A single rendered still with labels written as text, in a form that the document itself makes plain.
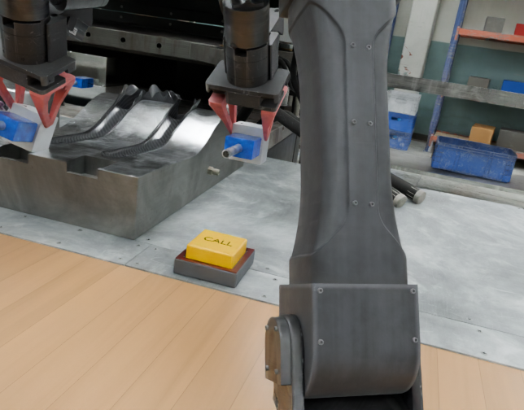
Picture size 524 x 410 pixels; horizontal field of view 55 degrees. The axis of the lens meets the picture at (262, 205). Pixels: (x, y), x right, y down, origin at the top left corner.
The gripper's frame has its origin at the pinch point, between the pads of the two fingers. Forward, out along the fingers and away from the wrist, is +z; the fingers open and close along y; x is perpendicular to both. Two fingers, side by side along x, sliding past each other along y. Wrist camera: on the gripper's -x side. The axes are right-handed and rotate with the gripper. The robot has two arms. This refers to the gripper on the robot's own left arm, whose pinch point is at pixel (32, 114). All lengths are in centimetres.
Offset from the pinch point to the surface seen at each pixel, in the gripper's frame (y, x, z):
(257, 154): -30.2, -10.5, -1.2
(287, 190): -33.3, -30.9, 18.8
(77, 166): -8.3, 1.3, 4.4
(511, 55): -161, -634, 159
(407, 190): -55, -43, 16
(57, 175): -7.4, 4.5, 4.4
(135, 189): -18.8, 3.5, 1.7
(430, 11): -49, -624, 141
